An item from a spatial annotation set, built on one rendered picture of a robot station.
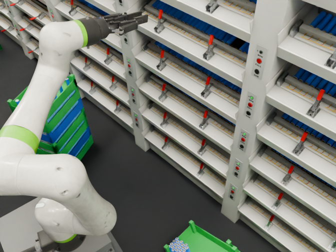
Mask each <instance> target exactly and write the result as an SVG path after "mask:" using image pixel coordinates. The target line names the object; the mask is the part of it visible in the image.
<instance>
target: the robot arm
mask: <svg viewBox="0 0 336 252"><path fill-rule="evenodd" d="M148 16H149V15H148V14H145V15H142V11H138V12H134V13H130V14H127V13H126V12H124V14H122V13H116V14H110V15H105V16H98V17H96V18H92V17H90V16H86V17H84V18H80V19H76V20H71V21H65V22H50V23H48V24H46V25H45V26H44V27H43V28H42V29H41V31H40V33H39V57H38V62H37V66H36V69H35V72H34V74H33V77H32V79H31V81H30V84H29V86H28V88H27V90H26V92H25V94H24V95H23V97H22V99H21V101H20V102H19V104H18V105H17V107H16V108H15V110H14V111H13V113H12V114H11V116H10V117H9V118H8V120H7V121H6V123H5V124H4V126H3V127H2V129H1V130H0V196H22V195H24V196H34V197H40V198H42V199H41V200H40V201H39V202H38V203H37V205H36V207H35V210H34V215H35V218H36V220H37V222H38V223H39V225H40V226H41V228H42V229H43V230H41V231H39V232H37V236H38V238H37V239H35V241H36V243H35V244H34V246H32V247H30V248H28V249H25V250H23V251H21V252H36V251H37V252H42V251H43V252H54V251H55V250H56V251H58V252H72V251H74V250H76V249H77V248H78V247H79V246H81V244H82V243H83V242H84V240H85V238H86V235H89V236H102V235H105V234H107V233H109V232H110V231H111V230H112V229H113V227H114V226H115V224H116V221H117V213H116V210H115V208H114V206H113V205H112V204H111V203H110V202H108V201H106V200H105V199H104V198H102V197H101V196H100V195H99V194H98V193H97V191H96V190H95V189H94V187H93V186H92V184H91V182H90V180H89V177H88V175H87V172H86V169H85V167H84V165H83V163H82V162H81V161H80V160H79V159H78V158H76V157H75V156H73V155H70V154H36V152H37V149H38V146H39V143H40V140H41V137H42V133H43V130H44V126H45V123H46V120H47V117H48V114H49V111H50V109H51V106H52V104H53V102H54V99H55V97H56V95H57V93H58V91H59V89H60V88H61V86H62V84H63V83H64V81H65V79H66V78H67V76H68V75H69V72H70V60H71V55H72V52H73V51H75V50H77V49H80V48H84V47H86V48H87V49H89V48H90V46H92V45H94V44H97V43H98V42H99V41H100V40H102V39H105V38H107V37H108V35H109V34H114V33H119V36H122V35H123V34H125V33H128V32H131V31H133V30H136V29H138V25H140V24H144V23H147V22H148ZM37 241H38V242H37Z"/></svg>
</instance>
